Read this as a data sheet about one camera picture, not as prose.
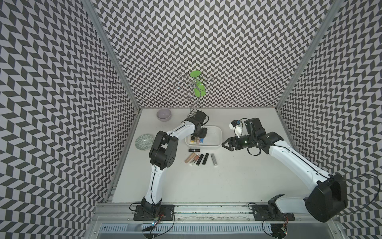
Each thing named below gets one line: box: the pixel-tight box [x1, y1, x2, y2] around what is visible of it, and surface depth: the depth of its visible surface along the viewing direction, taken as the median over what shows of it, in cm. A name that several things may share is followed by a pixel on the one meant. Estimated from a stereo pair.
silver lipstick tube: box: [210, 153, 218, 166], surface depth 93 cm
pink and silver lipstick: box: [189, 153, 200, 166], surface depth 91 cm
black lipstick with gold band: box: [201, 152, 210, 166], surface depth 93 cm
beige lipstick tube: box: [184, 152, 196, 164], surface depth 93 cm
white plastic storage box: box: [185, 125, 223, 147], surface depth 101 cm
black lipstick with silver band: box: [195, 153, 204, 166], surface depth 92 cm
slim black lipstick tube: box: [188, 148, 201, 153], surface depth 96 cm
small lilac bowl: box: [156, 108, 172, 122], surface depth 113 cm
